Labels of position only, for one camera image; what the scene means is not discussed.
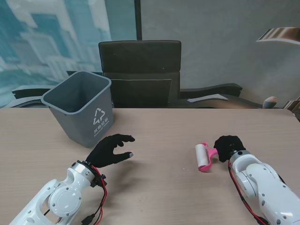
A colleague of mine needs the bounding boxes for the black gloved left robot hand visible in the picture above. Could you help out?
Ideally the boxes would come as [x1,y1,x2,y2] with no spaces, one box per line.
[85,134,136,168]

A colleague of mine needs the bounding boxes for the white paper sheet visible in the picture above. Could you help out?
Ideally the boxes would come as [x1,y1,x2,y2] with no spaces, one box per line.
[187,93,229,103]

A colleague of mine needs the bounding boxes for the black window post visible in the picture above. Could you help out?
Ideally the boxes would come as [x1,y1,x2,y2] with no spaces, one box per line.
[135,0,143,40]

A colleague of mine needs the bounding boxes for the grey waste bin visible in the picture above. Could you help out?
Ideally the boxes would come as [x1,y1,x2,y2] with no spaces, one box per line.
[41,71,115,149]

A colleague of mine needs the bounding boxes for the red and black arm cable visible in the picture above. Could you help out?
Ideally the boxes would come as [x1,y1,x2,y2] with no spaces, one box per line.
[81,165,109,225]
[227,161,268,225]

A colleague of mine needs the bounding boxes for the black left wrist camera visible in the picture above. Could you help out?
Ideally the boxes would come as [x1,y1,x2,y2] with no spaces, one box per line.
[90,174,106,188]

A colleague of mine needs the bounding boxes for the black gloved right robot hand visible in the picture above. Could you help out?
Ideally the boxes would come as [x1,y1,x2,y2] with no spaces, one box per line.
[213,135,246,163]

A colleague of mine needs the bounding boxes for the bronze metal wall strip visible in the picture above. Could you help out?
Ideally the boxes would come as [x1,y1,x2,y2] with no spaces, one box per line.
[255,27,300,45]
[285,100,300,110]

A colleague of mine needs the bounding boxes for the small grey pink vase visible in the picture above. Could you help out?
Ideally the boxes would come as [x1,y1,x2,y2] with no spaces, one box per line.
[262,96,278,109]

